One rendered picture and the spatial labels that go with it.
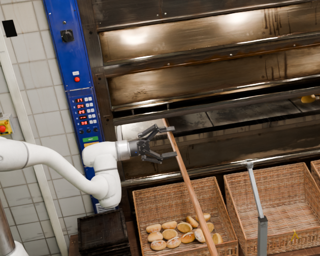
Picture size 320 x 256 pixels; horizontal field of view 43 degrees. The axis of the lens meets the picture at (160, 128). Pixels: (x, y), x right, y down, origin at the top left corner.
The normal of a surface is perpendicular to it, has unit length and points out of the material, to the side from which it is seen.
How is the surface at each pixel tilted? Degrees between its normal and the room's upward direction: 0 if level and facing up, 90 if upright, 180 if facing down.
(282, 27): 70
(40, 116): 90
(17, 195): 90
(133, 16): 88
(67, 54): 90
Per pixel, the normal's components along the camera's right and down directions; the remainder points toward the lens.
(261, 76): 0.09, 0.15
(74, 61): 0.14, 0.47
